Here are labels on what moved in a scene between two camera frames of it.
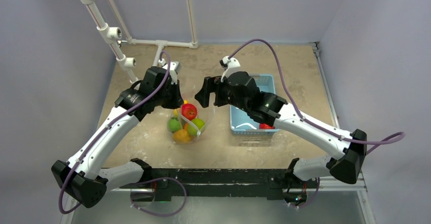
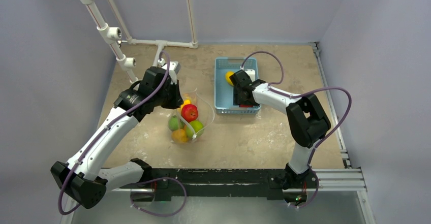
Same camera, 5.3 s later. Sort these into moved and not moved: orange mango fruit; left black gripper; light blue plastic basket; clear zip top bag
Moved: light blue plastic basket
Not moved: left black gripper; clear zip top bag; orange mango fruit
